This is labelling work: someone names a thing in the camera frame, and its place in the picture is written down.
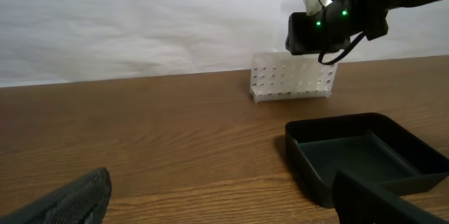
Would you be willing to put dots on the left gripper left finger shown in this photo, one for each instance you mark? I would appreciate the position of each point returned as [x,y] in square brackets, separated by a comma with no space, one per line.
[63,203]

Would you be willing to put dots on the clear test tube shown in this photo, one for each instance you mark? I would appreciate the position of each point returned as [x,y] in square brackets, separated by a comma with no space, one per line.
[393,152]

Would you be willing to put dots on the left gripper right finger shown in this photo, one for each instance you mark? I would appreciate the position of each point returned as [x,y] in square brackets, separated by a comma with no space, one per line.
[372,203]

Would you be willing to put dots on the black tray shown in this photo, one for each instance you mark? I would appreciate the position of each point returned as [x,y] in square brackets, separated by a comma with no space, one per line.
[350,159]

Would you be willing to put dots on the white test tube rack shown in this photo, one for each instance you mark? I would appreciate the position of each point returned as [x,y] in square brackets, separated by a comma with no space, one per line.
[291,80]

